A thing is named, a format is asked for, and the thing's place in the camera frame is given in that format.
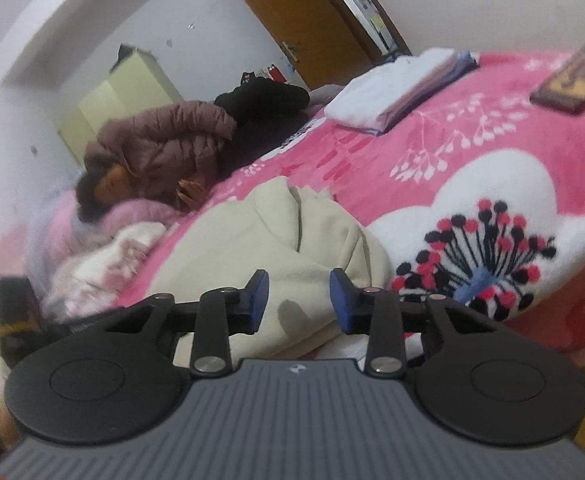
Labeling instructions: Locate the beige zip-up jacket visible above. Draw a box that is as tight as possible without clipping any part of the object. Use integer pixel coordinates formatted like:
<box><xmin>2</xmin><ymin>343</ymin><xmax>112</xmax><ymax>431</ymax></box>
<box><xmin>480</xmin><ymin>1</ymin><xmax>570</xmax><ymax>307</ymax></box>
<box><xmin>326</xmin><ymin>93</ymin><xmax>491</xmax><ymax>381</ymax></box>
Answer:
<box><xmin>116</xmin><ymin>175</ymin><xmax>394</xmax><ymax>361</ymax></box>

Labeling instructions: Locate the cream fleece garment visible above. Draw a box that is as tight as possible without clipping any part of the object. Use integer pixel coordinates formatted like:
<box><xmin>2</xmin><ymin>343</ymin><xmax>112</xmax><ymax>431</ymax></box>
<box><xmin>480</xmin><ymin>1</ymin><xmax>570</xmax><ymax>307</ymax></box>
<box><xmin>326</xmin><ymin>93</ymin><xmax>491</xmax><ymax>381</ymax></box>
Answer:
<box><xmin>42</xmin><ymin>222</ymin><xmax>168</xmax><ymax>322</ymax></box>

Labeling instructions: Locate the pink grey rolled duvet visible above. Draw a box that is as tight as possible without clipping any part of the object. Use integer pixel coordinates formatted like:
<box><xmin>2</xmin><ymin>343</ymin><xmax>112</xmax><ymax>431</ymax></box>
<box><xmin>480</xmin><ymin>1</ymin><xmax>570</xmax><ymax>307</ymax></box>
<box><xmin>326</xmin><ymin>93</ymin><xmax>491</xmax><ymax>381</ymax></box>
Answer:
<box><xmin>26</xmin><ymin>188</ymin><xmax>180</xmax><ymax>298</ymax></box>

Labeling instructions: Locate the pink floral bed blanket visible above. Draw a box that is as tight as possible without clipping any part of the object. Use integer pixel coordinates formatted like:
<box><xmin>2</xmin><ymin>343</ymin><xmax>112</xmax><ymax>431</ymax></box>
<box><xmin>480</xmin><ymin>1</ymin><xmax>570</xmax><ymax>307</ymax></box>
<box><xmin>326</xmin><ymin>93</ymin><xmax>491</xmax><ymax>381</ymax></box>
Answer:
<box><xmin>111</xmin><ymin>49</ymin><xmax>585</xmax><ymax>361</ymax></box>

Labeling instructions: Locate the person in mauve puffer coat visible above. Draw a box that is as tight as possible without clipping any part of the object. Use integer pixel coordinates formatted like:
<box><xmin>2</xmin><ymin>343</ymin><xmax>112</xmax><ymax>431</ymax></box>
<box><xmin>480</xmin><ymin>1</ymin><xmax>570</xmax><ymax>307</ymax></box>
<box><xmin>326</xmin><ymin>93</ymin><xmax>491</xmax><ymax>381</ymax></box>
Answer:
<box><xmin>74</xmin><ymin>81</ymin><xmax>344</xmax><ymax>224</ymax></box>

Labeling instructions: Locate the folded white towel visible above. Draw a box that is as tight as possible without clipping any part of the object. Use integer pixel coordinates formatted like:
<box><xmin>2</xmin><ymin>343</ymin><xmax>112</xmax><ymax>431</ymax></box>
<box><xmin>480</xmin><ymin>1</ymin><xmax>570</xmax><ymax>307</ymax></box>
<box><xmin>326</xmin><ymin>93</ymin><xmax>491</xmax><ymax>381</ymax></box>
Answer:
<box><xmin>324</xmin><ymin>48</ymin><xmax>479</xmax><ymax>136</ymax></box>

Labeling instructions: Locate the yellow-green wardrobe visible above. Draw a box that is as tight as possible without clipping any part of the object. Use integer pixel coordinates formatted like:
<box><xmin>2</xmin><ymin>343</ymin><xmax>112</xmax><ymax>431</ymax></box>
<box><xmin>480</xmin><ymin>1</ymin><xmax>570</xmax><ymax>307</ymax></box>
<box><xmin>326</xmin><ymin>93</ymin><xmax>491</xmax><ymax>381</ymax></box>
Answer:
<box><xmin>58</xmin><ymin>51</ymin><xmax>182</xmax><ymax>166</ymax></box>

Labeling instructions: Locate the smartphone with brown case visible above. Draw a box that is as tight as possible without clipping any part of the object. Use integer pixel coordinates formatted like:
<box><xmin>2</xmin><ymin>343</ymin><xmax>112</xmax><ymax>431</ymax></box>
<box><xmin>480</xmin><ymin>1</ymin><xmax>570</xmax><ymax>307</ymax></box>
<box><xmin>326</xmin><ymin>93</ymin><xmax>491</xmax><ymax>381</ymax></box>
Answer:
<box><xmin>529</xmin><ymin>46</ymin><xmax>585</xmax><ymax>115</ymax></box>

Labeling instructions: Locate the brown wooden door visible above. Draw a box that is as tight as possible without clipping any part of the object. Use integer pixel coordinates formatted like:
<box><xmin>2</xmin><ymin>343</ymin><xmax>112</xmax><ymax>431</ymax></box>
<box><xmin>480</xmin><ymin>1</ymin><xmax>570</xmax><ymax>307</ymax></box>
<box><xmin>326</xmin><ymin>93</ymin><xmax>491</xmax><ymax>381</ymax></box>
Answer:
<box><xmin>244</xmin><ymin>0</ymin><xmax>411</xmax><ymax>89</ymax></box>

